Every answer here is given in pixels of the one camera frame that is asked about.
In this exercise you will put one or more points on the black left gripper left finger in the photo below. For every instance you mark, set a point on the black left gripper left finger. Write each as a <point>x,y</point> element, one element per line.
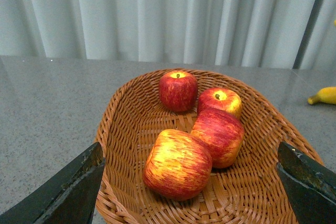
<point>68,197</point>

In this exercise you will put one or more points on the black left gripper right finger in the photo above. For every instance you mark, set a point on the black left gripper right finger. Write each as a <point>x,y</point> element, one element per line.
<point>309,186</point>

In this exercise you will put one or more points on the brown wicker basket left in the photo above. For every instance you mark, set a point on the brown wicker basket left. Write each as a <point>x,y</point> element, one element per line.
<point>249,191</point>

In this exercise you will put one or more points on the yellow banana left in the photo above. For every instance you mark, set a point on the yellow banana left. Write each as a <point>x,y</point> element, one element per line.
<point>325,95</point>

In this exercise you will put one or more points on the red apple lying sideways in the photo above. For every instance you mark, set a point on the red apple lying sideways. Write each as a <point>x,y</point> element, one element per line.
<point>222,132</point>

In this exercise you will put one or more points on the red apple with yellow side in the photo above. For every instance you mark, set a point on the red apple with yellow side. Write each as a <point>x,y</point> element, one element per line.
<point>222,99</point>

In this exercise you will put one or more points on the small red apple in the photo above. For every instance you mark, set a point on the small red apple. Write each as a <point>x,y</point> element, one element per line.
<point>178,90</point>

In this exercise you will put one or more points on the pale pleated curtain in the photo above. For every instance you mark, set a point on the pale pleated curtain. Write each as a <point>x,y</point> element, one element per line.
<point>297,34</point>

